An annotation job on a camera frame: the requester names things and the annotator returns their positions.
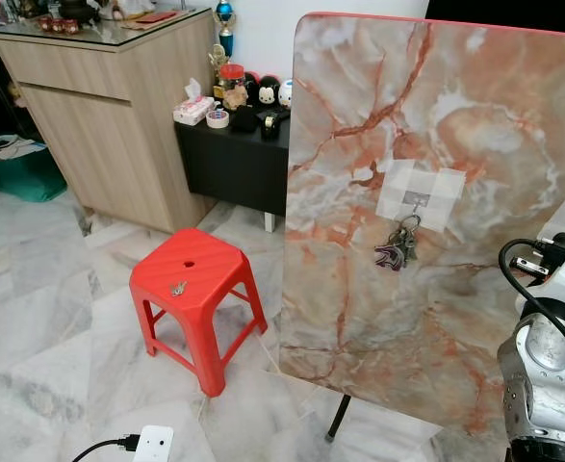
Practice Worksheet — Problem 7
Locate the marble pattern folding table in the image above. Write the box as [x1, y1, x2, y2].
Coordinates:
[279, 12, 565, 444]

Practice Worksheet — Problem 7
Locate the black television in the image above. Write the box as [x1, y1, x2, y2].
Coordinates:
[426, 0, 565, 28]

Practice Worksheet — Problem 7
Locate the black tape dispenser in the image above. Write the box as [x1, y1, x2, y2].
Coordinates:
[260, 111, 288, 141]

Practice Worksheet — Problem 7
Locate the white round plush toy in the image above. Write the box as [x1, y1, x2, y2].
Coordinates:
[277, 79, 295, 109]

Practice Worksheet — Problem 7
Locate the black round plush toy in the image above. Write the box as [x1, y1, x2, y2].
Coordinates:
[244, 75, 278, 110]

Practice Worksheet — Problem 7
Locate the dark low TV cabinet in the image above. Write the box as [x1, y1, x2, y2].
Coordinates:
[174, 120, 293, 232]

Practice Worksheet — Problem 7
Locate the black pouch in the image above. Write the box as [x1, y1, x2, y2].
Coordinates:
[229, 106, 259, 134]

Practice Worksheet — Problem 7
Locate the red plastic stool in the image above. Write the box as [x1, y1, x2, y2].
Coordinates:
[128, 228, 269, 398]

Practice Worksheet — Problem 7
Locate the clear jar red lid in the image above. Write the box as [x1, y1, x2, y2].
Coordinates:
[219, 63, 247, 112]

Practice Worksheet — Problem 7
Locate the small gold trophy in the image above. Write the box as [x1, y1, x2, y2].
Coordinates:
[208, 43, 227, 83]

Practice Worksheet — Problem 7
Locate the pink white tissue box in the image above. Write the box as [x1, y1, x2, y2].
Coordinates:
[174, 79, 216, 126]

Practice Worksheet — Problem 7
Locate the blue and gold trophy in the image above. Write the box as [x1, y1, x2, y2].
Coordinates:
[215, 0, 238, 59]

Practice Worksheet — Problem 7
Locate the red packet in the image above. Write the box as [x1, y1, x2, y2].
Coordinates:
[136, 11, 179, 24]

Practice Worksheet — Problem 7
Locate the light wood cabinet glass top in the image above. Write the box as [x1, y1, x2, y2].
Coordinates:
[0, 8, 216, 232]

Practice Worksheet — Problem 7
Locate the dark teapot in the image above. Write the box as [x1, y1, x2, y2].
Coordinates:
[59, 0, 100, 22]

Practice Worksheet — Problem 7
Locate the green bag with papers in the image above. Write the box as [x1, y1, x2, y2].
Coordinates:
[0, 135, 68, 203]

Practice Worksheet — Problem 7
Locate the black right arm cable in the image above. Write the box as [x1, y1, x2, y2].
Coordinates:
[499, 239, 565, 381]

